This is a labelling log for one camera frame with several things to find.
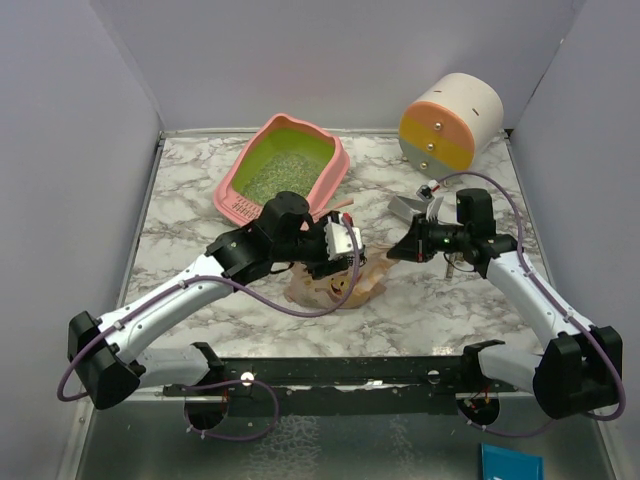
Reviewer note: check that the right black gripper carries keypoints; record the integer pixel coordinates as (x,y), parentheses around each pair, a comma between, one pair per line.
(416,246)

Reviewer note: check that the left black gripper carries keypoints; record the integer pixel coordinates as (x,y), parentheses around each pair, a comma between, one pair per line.
(323,265)

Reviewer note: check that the peach cat litter bag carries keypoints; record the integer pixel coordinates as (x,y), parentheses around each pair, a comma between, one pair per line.
(324,293)

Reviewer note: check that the grey metal scoop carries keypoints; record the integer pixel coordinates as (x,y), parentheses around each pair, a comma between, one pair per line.
(405,208)

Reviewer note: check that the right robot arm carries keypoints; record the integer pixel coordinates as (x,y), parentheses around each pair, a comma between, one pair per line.
(580,368)

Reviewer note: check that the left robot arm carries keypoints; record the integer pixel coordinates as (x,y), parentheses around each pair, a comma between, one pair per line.
(112,354)

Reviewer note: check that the green cat litter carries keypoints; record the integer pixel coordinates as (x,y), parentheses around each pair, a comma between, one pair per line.
(288,171)

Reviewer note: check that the pink green litter box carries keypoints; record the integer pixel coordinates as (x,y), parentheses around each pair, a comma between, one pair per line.
(282,133)

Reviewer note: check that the round cream drawer cabinet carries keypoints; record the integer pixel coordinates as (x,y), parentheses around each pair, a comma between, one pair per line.
(443,130)

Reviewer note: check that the blue card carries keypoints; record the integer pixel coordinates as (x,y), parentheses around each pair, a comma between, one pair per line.
(504,464)

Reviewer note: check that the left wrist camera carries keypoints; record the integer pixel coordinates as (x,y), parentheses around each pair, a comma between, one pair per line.
(341,236)

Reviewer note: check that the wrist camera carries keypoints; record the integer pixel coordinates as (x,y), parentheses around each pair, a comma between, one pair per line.
(432,202)
(341,236)

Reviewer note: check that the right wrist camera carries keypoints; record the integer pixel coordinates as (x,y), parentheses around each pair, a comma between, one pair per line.
(432,202)

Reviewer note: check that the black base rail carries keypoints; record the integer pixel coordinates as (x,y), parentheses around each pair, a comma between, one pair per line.
(329,386)

